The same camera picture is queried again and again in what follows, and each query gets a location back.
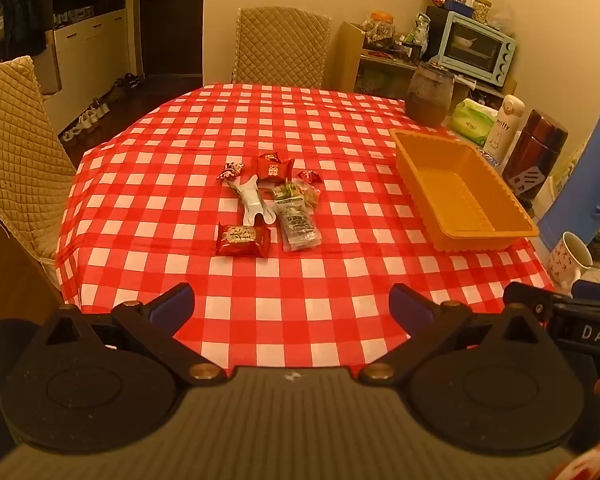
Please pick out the small clear snack packet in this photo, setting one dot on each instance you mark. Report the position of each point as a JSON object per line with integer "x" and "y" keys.
{"x": 310, "y": 194}

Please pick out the pair of white shoes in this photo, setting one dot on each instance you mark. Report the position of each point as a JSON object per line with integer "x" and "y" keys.
{"x": 98, "y": 107}
{"x": 77, "y": 127}

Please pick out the square red snack packet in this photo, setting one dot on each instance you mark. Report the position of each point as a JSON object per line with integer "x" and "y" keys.
{"x": 275, "y": 166}

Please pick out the red checkered tablecloth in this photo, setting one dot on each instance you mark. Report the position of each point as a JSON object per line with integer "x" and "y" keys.
{"x": 330, "y": 285}

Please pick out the blue box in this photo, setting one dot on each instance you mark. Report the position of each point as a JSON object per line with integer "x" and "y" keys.
{"x": 459, "y": 6}

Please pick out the clear green-label snack packet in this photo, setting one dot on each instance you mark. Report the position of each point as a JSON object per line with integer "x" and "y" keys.
{"x": 296, "y": 222}

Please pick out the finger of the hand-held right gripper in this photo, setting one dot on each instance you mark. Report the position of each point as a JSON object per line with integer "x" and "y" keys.
{"x": 596, "y": 290}
{"x": 525, "y": 294}

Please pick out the dark glass jar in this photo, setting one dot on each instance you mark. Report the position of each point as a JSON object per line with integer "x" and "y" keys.
{"x": 430, "y": 95}

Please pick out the brown metallic flask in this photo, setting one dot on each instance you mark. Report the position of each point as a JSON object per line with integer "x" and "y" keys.
{"x": 535, "y": 152}

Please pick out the blue water jug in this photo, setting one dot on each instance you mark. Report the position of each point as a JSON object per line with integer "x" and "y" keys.
{"x": 587, "y": 180}

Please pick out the white printed mug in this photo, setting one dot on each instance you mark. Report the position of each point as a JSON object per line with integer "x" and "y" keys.
{"x": 570, "y": 258}

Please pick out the green silver bag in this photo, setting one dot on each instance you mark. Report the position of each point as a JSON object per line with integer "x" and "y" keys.
{"x": 420, "y": 30}

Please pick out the yellow plastic basket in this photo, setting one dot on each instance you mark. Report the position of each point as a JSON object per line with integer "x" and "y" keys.
{"x": 460, "y": 195}

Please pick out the large red snack packet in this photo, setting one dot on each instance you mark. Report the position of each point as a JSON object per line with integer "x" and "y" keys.
{"x": 242, "y": 239}

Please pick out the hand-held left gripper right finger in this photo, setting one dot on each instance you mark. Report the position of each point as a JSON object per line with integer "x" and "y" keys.
{"x": 409, "y": 306}

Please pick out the light blue toaster oven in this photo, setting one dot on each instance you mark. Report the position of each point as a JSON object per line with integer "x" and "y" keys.
{"x": 475, "y": 47}

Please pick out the white thermos bottle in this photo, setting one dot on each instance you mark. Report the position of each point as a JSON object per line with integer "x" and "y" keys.
{"x": 505, "y": 127}

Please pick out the cardboard box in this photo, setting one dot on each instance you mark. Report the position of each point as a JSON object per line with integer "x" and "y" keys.
{"x": 349, "y": 55}

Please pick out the quilted beige chair back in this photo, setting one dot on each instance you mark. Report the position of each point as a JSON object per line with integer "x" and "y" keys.
{"x": 281, "y": 46}

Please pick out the pair of dark shoes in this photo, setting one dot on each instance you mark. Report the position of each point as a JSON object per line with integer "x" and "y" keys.
{"x": 129, "y": 80}

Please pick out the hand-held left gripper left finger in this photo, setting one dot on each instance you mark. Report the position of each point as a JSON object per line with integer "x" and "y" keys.
{"x": 172, "y": 306}

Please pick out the wooden side table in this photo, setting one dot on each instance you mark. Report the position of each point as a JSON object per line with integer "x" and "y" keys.
{"x": 382, "y": 71}

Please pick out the green wet wipes pack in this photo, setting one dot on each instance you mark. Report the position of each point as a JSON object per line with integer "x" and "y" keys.
{"x": 472, "y": 122}

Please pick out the orange-lid plastic jar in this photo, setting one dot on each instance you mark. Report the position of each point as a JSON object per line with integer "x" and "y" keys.
{"x": 378, "y": 27}

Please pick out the white shoe cabinet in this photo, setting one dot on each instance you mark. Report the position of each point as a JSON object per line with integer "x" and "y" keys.
{"x": 87, "y": 55}

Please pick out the dark wooden door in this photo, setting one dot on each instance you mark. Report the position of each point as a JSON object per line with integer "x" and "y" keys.
{"x": 172, "y": 15}

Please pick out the small red candy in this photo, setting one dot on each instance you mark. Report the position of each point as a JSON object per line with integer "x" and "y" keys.
{"x": 309, "y": 176}
{"x": 229, "y": 171}

